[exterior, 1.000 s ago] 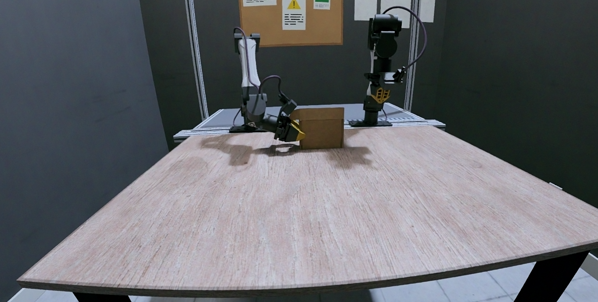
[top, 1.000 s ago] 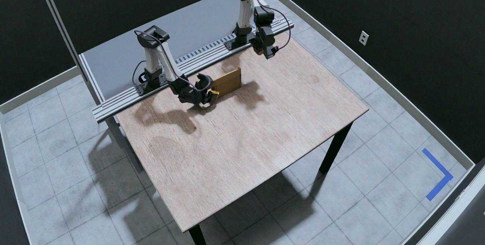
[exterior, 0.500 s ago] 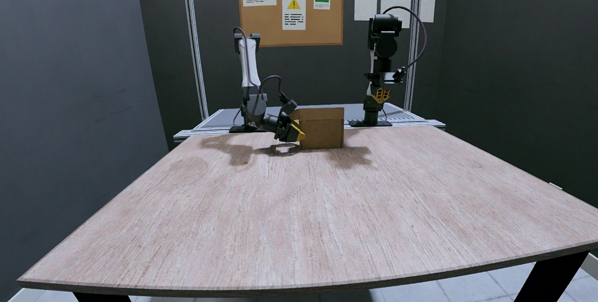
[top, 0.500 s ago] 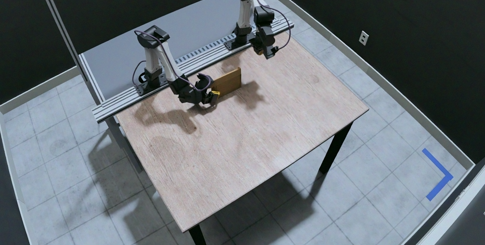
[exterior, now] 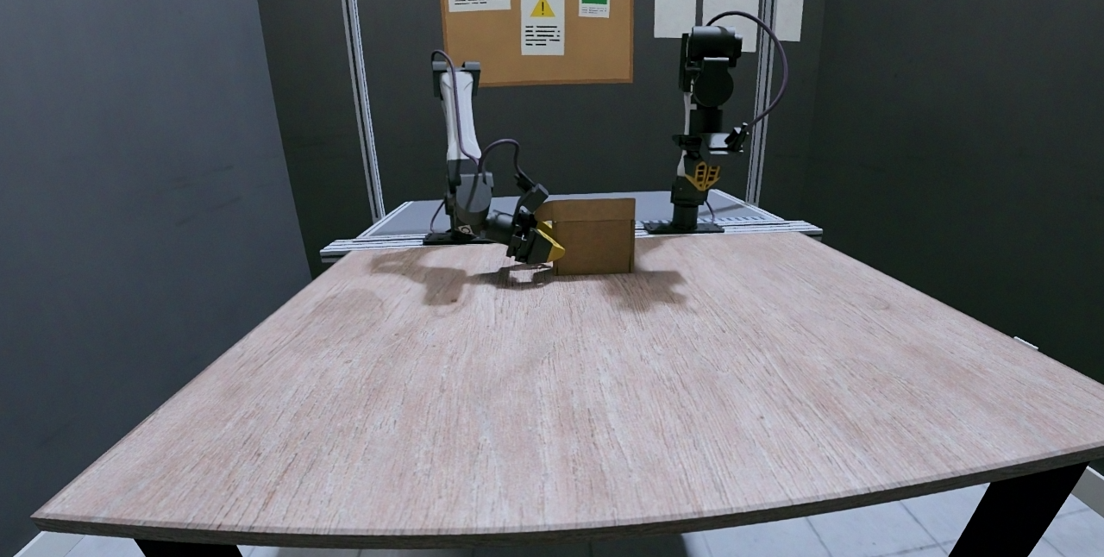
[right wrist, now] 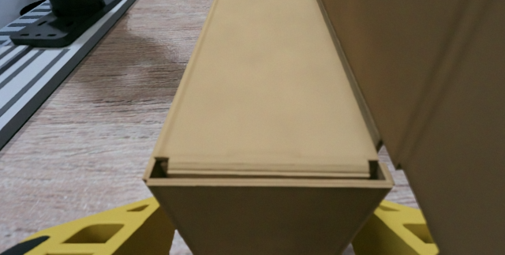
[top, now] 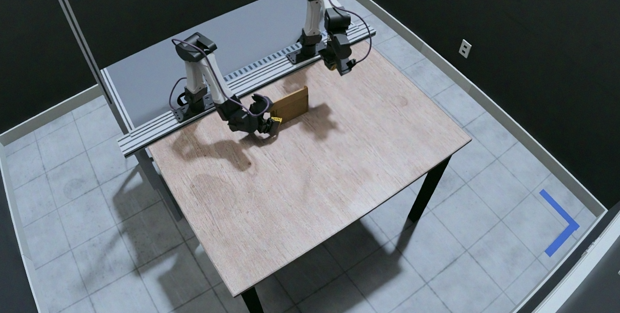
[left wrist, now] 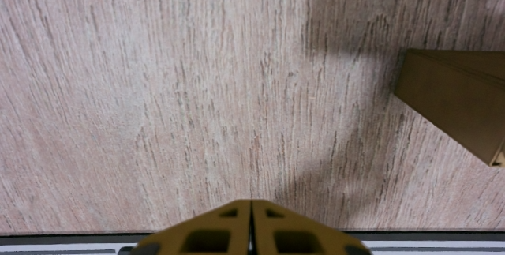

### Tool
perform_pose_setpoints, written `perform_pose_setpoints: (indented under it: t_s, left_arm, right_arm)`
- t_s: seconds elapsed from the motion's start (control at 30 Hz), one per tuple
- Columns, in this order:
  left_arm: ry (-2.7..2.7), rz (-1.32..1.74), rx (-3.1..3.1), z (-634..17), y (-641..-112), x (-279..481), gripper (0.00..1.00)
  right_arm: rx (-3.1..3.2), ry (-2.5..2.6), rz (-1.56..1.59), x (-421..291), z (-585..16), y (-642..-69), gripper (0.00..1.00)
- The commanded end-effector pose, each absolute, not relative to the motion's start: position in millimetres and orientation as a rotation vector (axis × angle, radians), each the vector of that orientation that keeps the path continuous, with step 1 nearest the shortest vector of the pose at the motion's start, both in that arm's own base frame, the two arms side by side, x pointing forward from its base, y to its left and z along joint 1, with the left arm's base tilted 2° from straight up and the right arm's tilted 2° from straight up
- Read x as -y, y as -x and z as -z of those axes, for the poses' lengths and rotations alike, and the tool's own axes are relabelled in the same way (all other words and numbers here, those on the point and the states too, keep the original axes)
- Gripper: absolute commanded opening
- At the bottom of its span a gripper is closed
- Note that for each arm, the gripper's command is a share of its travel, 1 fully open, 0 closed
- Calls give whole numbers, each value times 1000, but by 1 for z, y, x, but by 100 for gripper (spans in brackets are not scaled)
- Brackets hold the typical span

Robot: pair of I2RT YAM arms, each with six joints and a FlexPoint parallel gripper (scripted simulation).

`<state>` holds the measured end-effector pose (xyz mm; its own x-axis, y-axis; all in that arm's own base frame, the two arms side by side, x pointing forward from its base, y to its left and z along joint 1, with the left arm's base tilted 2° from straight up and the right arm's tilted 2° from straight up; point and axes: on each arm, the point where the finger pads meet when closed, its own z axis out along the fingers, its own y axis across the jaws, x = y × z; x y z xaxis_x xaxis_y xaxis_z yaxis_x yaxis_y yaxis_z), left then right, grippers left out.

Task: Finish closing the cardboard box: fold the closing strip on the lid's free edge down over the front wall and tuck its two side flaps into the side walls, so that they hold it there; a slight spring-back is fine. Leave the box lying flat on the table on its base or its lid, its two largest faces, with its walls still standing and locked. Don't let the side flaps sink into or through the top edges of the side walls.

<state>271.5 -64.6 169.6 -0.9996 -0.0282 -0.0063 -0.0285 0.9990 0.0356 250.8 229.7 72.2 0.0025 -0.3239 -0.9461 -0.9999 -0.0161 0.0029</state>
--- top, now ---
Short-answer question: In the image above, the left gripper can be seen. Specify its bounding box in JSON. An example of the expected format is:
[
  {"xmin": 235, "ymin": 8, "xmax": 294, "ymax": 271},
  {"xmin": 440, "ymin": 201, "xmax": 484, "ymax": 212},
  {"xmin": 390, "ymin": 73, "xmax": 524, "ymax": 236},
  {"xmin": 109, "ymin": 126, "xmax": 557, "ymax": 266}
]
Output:
[{"xmin": 318, "ymin": 43, "xmax": 337, "ymax": 71}]

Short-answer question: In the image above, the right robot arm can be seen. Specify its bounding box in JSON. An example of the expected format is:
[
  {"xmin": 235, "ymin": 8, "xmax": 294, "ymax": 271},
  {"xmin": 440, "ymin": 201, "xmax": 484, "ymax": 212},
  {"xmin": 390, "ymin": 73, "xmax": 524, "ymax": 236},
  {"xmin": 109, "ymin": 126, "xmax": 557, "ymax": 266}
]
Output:
[{"xmin": 173, "ymin": 32, "xmax": 267, "ymax": 133}]

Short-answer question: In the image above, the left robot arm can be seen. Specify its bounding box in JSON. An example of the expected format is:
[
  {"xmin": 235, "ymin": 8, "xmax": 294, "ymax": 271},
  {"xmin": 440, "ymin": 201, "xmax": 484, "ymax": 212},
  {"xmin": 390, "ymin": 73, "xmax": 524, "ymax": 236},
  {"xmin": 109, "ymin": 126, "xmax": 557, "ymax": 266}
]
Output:
[{"xmin": 286, "ymin": 0, "xmax": 356, "ymax": 76}]

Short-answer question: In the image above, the grey aluminium crossbar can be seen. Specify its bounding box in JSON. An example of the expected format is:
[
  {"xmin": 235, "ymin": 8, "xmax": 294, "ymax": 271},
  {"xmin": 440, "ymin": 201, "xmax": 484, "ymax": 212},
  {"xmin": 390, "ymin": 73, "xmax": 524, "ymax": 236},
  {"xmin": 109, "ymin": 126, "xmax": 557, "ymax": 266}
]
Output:
[{"xmin": 117, "ymin": 22, "xmax": 370, "ymax": 158}]

